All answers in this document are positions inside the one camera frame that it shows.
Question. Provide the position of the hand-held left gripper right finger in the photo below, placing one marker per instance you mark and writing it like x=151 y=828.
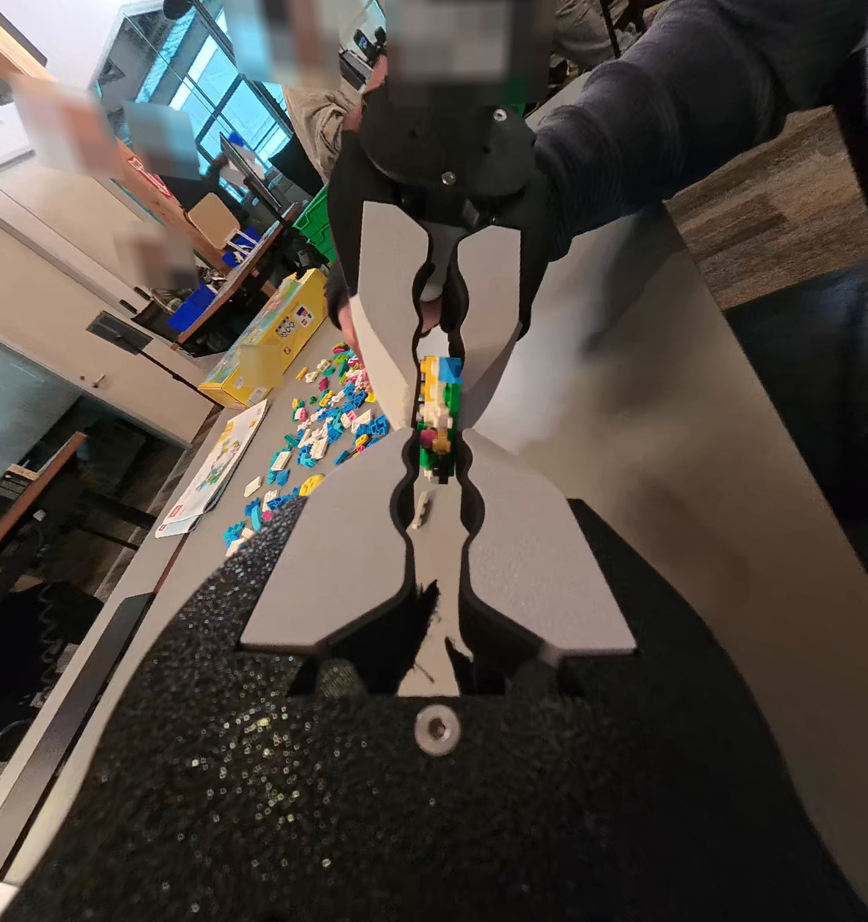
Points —
x=542 y=569

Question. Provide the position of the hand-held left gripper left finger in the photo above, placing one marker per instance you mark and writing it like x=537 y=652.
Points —
x=340 y=569

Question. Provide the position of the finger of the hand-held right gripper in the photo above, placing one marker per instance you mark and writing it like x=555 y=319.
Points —
x=495 y=302
x=387 y=302

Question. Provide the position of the colourful toy brick build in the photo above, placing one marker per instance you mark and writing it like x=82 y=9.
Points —
x=437 y=418

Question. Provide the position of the person's right forearm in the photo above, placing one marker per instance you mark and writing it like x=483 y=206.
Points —
x=679 y=108

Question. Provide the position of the white desk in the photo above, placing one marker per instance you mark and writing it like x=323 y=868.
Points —
x=657 y=468

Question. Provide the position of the person's right hand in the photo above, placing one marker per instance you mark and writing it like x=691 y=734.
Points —
x=351 y=328

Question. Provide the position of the small white toy brick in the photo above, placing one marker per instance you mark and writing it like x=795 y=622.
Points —
x=421 y=510

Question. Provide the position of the green plastic crate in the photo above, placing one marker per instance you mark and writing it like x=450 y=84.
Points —
x=317 y=223

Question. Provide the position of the yellow toy brick box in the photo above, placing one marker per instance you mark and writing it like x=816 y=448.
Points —
x=275 y=331

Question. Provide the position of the pile of toy bricks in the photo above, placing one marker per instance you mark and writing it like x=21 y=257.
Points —
x=318 y=432

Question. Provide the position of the instruction booklet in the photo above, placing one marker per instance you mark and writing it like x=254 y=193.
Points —
x=214 y=468

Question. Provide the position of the black monitor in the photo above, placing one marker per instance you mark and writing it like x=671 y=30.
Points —
x=250 y=173

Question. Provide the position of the tan chair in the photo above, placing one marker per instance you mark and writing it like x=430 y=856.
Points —
x=214 y=220

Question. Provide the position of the blue plastic bin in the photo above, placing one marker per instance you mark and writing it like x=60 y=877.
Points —
x=192 y=308

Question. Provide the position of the large window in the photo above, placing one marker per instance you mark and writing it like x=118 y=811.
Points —
x=210 y=79

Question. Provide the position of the black wall panel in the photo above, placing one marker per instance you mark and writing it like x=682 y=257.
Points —
x=117 y=333

